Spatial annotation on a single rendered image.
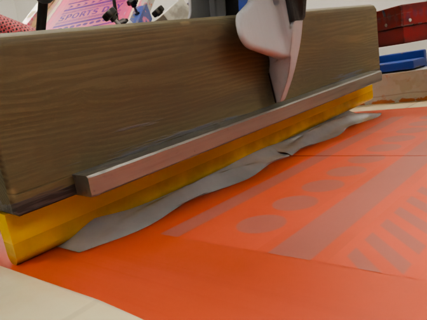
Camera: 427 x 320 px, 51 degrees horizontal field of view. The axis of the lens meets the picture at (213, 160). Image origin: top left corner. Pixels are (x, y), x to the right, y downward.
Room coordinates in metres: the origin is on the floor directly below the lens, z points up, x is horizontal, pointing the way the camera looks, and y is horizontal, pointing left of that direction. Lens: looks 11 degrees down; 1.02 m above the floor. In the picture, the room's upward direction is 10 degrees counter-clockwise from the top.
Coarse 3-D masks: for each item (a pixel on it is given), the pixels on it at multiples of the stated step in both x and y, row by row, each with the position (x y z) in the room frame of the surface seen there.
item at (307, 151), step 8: (360, 112) 0.48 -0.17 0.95; (368, 112) 0.48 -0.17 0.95; (376, 112) 0.47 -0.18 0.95; (384, 112) 0.46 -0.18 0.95; (392, 112) 0.45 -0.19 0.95; (400, 112) 0.44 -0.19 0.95; (408, 112) 0.43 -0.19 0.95; (416, 112) 0.42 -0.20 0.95; (424, 112) 0.41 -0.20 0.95; (376, 120) 0.42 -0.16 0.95; (352, 128) 0.39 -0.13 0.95; (360, 128) 0.39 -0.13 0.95; (344, 136) 0.36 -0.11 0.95; (320, 144) 0.35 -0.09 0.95; (328, 144) 0.34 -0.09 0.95; (280, 152) 0.34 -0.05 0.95; (296, 152) 0.33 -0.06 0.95; (304, 152) 0.33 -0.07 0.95; (312, 152) 0.32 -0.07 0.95
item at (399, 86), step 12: (384, 72) 0.54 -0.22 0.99; (396, 72) 0.52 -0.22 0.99; (408, 72) 0.51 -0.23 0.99; (420, 72) 0.50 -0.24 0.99; (372, 84) 0.54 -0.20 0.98; (384, 84) 0.53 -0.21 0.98; (396, 84) 0.52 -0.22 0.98; (408, 84) 0.51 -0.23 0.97; (420, 84) 0.50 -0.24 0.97; (384, 96) 0.53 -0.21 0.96; (396, 96) 0.52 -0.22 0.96; (408, 96) 0.51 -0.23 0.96; (420, 96) 0.50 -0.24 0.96
